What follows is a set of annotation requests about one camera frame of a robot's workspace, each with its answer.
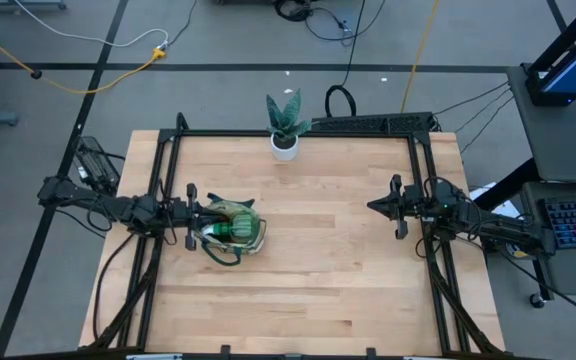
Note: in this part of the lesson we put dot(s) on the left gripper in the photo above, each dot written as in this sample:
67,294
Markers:
185,215

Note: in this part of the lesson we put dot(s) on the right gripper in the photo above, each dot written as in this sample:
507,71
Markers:
408,207

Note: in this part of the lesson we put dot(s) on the cream green gardening bag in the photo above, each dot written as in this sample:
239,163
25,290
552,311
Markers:
248,245

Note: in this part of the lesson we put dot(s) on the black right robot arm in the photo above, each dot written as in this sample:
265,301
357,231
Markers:
488,222

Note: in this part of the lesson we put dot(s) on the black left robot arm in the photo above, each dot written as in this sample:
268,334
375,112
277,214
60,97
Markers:
108,207

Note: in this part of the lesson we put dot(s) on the long black electronics box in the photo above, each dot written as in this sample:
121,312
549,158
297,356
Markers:
378,122

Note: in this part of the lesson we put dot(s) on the snake plant in white pot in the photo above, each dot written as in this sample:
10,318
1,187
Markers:
284,145

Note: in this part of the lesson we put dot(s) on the white blue round container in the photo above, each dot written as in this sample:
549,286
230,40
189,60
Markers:
520,252

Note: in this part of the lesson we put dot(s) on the grey computer cart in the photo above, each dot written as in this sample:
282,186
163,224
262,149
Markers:
563,145

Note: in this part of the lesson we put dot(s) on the black aluminium table frame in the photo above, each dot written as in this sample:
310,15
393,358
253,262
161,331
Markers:
248,133

